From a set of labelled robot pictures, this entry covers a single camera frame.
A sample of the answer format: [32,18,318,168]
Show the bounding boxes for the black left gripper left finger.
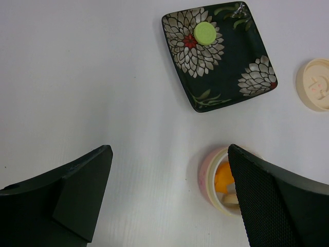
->
[1,145,113,246]

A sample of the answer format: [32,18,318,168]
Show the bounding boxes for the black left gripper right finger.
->
[228,144,328,246]

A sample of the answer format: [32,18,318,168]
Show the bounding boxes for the small white oval snack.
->
[222,193,239,206]

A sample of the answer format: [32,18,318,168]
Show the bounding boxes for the orange fish shaped snack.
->
[214,162,234,193]

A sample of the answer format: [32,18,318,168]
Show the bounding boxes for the green round cookie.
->
[193,22,216,45]

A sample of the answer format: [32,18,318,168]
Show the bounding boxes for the cream round box lid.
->
[296,58,328,112]

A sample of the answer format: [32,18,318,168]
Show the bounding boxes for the black floral square plate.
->
[161,1,278,113]

